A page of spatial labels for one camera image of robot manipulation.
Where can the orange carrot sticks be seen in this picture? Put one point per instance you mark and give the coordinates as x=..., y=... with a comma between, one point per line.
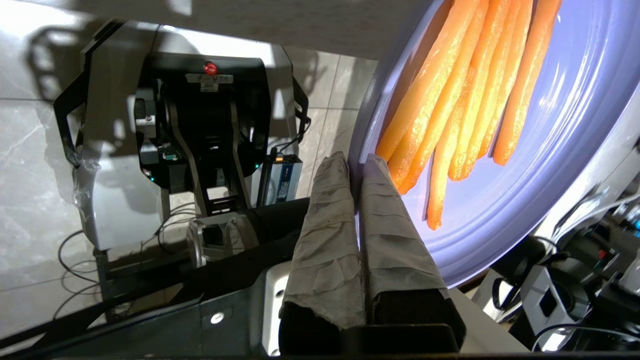
x=417, y=160

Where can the red emergency stop button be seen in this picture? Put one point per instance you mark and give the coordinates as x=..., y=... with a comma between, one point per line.
x=210, y=68

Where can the black silver robot base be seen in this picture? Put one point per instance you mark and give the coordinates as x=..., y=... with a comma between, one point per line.
x=200, y=115

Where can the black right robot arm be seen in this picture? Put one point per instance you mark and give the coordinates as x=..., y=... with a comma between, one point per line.
x=590, y=250

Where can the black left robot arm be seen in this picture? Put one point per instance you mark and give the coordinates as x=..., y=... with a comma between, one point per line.
x=225, y=270

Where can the silver power inverter box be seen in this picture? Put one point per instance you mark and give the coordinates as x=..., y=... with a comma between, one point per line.
x=282, y=177

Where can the lilac round plate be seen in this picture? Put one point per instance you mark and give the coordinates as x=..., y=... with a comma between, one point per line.
x=550, y=175

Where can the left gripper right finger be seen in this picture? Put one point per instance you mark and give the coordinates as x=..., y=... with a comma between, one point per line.
x=395, y=250

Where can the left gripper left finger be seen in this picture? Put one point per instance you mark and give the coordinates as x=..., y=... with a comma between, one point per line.
x=327, y=250

